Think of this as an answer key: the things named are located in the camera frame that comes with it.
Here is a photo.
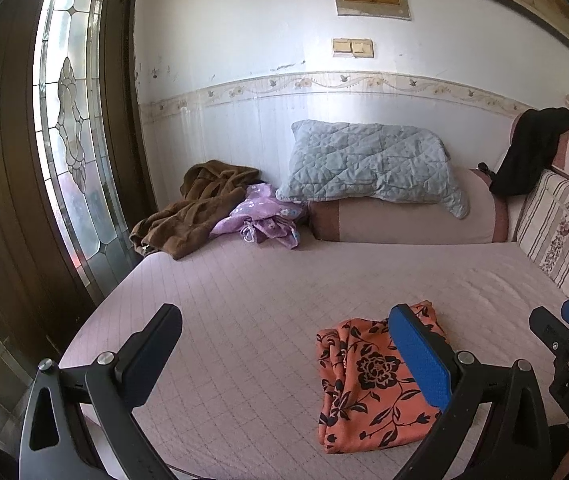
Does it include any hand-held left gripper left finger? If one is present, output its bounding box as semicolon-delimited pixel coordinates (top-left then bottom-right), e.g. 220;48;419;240
18;303;183;480

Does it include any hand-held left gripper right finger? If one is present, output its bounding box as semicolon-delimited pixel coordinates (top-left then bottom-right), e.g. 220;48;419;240
389;303;553;480

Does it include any orange black floral shirt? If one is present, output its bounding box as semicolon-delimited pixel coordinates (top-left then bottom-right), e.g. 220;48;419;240
315;301;449;455

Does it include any striped floral back cushion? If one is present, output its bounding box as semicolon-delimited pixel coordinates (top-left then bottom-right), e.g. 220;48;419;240
515;169;569;318

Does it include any pink quilted sofa bed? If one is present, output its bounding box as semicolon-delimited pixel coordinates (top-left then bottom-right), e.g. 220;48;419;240
57;107;569;480

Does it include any pink bolster cushion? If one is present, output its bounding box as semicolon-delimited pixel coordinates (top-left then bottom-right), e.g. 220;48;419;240
307;166;510;245

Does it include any brown fleece robe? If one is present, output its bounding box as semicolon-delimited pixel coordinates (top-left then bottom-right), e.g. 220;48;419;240
129;160;260;261

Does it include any black garment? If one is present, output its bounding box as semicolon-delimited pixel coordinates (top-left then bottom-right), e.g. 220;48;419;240
489;107;569;197

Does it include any purple patterned garment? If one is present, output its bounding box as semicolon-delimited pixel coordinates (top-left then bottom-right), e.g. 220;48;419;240
209;183;310;251

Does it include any grey-blue quilted pillow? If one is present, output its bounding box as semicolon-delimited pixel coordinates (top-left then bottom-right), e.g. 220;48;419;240
275;120;470;219

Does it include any wooden stained glass door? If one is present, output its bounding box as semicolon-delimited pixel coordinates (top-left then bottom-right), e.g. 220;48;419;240
0;0;158;361

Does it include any beige wall light switch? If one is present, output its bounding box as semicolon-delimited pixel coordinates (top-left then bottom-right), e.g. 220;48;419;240
333;37;375;58

